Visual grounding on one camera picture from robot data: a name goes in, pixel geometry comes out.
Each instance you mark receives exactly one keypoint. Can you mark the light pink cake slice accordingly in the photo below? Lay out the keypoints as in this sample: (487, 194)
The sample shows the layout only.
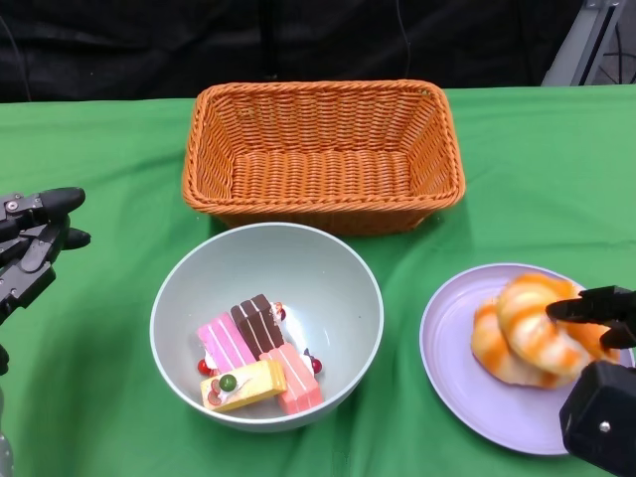
(226, 343)

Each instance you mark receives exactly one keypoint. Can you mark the grey-green bowl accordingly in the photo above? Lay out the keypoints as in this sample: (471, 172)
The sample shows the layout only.
(298, 268)

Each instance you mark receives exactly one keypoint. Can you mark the lilac plate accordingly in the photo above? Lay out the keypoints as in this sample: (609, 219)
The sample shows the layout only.
(447, 348)

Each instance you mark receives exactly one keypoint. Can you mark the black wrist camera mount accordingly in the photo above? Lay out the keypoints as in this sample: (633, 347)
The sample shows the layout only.
(601, 417)

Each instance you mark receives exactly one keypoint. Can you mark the grey aluminium frame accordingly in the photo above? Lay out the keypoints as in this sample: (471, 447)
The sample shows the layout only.
(581, 40)

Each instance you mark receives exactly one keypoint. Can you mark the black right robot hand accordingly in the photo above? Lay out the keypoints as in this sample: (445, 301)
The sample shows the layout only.
(616, 308)

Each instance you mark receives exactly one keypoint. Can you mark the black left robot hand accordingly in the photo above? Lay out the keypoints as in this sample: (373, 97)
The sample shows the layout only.
(30, 258)

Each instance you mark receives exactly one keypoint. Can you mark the green tablecloth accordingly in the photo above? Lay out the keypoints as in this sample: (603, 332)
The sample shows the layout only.
(99, 149)

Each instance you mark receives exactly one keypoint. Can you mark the orange wicker basket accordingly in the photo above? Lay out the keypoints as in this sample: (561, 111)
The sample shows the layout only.
(323, 164)

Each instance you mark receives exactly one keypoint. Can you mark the brown chocolate cake slice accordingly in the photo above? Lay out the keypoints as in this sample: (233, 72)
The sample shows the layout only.
(256, 325)

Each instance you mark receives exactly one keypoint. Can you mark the black backdrop curtain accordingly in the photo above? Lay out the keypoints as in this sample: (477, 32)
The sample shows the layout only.
(149, 45)

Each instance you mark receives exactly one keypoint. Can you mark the salmon pink cake slice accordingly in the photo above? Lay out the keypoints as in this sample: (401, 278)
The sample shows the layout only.
(298, 382)

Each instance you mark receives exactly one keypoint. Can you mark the yellow cake slice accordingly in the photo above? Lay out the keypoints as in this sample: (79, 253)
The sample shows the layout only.
(248, 385)

